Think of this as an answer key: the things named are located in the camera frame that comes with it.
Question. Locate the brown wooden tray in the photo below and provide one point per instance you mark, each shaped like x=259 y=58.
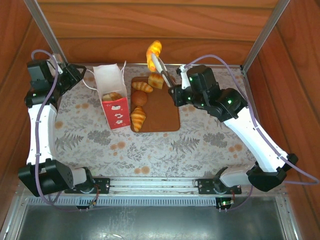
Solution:
x=162 y=115

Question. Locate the aluminium frame bar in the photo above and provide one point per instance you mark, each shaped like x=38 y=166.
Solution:
x=12 y=220
x=287 y=217

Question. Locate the round brown bun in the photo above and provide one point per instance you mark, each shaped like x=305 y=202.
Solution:
x=139 y=98

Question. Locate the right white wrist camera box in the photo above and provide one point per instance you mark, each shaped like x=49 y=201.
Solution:
x=184 y=77

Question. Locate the floral print tablecloth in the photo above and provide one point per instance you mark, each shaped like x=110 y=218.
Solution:
x=150 y=155

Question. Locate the aluminium table edge strip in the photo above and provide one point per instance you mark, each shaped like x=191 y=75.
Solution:
x=135 y=65

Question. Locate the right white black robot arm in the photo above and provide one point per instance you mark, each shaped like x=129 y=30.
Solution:
x=252 y=140

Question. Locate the grey metal sheet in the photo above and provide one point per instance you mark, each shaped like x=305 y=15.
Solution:
x=150 y=225

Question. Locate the red white paper bag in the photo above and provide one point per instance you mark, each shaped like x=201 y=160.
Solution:
x=117 y=117

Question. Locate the aluminium side rail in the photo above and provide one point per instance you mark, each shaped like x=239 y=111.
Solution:
x=246 y=85

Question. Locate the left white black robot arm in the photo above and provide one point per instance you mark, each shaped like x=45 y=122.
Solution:
x=41 y=132

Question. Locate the small golden croissant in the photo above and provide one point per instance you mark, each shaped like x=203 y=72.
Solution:
x=142 y=86

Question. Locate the small controller board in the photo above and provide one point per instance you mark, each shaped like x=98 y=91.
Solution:
x=92 y=203
x=225 y=203

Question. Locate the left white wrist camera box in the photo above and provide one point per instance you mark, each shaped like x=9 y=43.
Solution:
x=58 y=65

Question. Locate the large golden croissant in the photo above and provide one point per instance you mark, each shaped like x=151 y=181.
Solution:
x=137 y=118

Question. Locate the yellow orange striped bread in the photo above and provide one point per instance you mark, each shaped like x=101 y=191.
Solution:
x=155 y=47

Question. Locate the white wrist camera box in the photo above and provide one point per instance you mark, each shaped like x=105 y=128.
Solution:
x=184 y=77
x=58 y=65

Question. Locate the square golden bread loaf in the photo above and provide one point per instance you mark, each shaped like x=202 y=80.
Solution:
x=155 y=80

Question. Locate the steel tongs with white tips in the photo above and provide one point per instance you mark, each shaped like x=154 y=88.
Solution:
x=163 y=72

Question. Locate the aluminium corner post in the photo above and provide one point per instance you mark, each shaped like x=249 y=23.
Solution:
x=43 y=27
x=265 y=32

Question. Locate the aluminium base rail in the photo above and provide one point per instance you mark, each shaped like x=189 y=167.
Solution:
x=155 y=183

